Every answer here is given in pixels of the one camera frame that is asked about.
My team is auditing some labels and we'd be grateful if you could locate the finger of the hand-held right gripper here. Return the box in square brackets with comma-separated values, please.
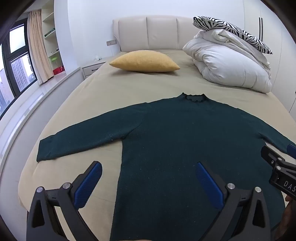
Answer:
[286, 144, 296, 160]
[261, 146, 287, 173]

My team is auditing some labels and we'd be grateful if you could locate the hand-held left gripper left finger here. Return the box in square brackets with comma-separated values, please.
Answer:
[26, 161, 103, 241]

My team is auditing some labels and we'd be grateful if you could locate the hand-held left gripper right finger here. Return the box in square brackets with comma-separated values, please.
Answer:
[196, 162, 271, 241]

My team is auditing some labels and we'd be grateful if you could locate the dark green sweater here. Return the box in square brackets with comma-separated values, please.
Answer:
[36, 92, 296, 241]

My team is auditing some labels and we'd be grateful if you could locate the bed with beige sheet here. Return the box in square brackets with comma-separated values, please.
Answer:
[18, 48, 296, 241]

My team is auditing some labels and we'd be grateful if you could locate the white folded duvet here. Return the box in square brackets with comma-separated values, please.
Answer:
[183, 29, 272, 93]

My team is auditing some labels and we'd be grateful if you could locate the white window ledge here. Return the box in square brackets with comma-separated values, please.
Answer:
[0, 67, 83, 167]

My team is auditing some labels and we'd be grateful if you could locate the white nightstand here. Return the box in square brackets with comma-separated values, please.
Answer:
[82, 56, 114, 80]

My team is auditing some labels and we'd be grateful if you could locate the zebra print pillow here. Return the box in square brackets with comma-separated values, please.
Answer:
[193, 16, 273, 55]

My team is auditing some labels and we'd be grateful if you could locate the yellow pillow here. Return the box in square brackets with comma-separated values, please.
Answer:
[109, 50, 180, 73]

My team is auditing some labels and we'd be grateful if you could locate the black framed window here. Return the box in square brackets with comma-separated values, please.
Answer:
[0, 19, 38, 116]

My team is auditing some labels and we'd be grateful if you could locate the beige curtain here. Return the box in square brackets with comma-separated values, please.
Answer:
[27, 10, 54, 84]

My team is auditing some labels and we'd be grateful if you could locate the cream padded headboard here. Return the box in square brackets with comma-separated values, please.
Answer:
[112, 15, 202, 53]

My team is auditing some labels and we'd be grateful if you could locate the white wall shelf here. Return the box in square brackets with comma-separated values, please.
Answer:
[42, 2, 67, 76]

